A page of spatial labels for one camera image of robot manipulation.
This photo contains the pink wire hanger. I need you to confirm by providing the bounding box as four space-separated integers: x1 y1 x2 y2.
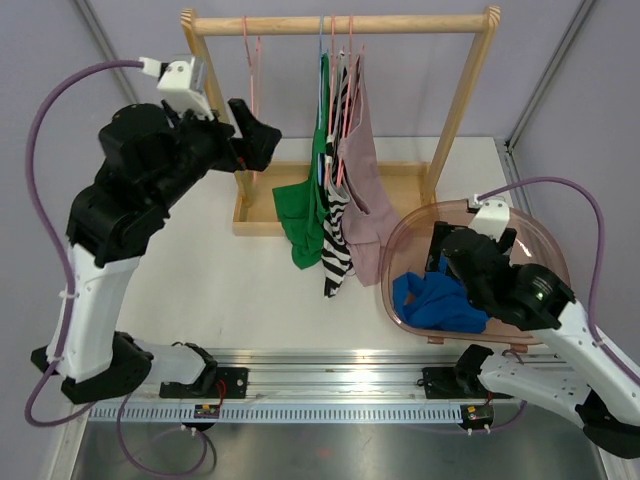
241 14 264 189

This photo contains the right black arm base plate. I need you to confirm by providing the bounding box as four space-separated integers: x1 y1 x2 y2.
415 366 512 400

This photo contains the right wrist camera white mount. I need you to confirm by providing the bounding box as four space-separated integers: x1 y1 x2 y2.
467 195 510 241

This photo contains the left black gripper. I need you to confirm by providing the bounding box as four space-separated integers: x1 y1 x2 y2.
149 97 281 211

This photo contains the translucent pink plastic basket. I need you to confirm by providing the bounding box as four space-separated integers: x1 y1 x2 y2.
380 200 570 353

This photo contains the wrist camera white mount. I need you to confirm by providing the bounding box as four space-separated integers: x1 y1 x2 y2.
467 195 510 241
139 55 214 120

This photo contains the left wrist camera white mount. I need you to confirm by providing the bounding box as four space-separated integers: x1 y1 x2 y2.
139 55 214 120

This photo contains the black white striped tank top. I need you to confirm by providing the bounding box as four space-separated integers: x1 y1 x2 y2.
321 50 352 298

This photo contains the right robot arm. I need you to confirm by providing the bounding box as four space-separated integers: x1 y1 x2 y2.
427 221 639 459

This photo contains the wooden clothes rack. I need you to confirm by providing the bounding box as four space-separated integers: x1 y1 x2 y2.
180 5 501 237

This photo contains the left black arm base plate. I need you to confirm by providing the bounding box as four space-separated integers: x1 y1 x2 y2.
159 366 249 399

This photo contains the green tank top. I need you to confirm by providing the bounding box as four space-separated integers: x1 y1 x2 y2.
272 53 330 269

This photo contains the blue tank top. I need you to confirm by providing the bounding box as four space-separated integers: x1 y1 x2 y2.
392 256 489 334

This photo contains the blue wire hanger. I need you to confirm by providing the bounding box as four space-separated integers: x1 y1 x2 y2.
313 15 324 187

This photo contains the aluminium rail base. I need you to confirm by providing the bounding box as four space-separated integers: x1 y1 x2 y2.
67 348 609 401

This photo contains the pink tank top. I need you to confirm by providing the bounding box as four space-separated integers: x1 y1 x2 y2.
339 54 400 287

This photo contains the pink hanger of striped top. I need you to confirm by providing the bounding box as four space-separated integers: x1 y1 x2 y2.
324 15 343 189

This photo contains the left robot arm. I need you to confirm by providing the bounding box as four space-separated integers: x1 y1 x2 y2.
31 98 282 404

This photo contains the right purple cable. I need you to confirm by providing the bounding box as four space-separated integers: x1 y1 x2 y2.
474 175 640 436

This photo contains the white slotted cable duct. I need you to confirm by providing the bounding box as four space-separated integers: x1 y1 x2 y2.
89 402 462 424

